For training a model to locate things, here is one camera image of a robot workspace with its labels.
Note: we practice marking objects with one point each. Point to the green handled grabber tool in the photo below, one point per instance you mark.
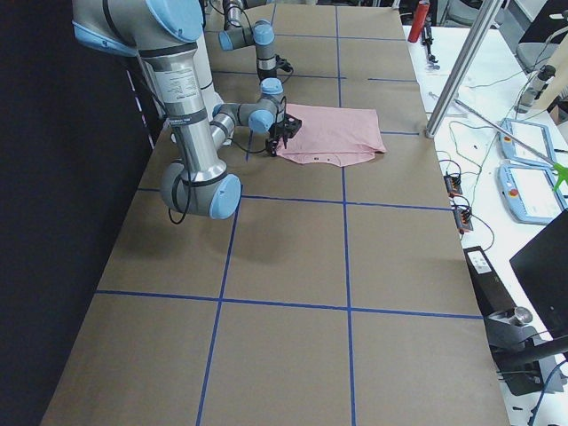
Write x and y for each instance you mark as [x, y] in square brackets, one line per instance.
[559, 168]

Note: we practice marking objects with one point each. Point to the red cylinder bottle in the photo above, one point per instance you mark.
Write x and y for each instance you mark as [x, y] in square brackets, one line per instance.
[419, 18]

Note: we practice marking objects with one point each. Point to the pink Snoopy t-shirt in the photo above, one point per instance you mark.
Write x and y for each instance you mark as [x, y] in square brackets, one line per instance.
[332, 135]

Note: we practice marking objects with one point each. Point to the black box with label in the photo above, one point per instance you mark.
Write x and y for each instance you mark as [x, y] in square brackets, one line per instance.
[491, 294]

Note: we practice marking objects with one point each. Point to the aluminium frame post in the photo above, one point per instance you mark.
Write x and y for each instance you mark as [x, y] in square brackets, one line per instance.
[473, 41]

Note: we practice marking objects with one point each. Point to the orange circuit board far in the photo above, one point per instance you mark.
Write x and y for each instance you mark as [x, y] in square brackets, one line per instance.
[453, 183]

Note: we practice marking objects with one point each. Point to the clear water bottle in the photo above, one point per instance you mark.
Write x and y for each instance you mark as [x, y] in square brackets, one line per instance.
[538, 84]

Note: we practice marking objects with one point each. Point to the orange circuit board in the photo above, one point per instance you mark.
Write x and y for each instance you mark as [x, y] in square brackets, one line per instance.
[462, 218]
[453, 183]

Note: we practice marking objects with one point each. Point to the upper teach pendant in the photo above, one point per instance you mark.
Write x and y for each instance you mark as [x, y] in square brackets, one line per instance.
[535, 135]

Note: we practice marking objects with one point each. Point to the black monitor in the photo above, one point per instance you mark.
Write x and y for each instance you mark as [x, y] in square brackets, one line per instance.
[524, 360]

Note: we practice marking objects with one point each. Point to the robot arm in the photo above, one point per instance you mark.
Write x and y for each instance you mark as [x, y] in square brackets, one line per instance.
[167, 38]
[239, 33]

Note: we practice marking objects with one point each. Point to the lower teach pendant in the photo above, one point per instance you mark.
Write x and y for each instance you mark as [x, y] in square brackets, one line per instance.
[529, 195]

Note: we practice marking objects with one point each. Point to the teach pendant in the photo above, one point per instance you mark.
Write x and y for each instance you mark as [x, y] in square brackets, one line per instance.
[535, 135]
[529, 195]

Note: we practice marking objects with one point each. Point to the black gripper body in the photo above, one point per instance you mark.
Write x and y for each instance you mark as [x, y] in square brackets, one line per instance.
[278, 131]
[266, 74]

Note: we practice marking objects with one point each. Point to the orange circuit board near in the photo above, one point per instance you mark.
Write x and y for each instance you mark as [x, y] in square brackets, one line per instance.
[462, 218]

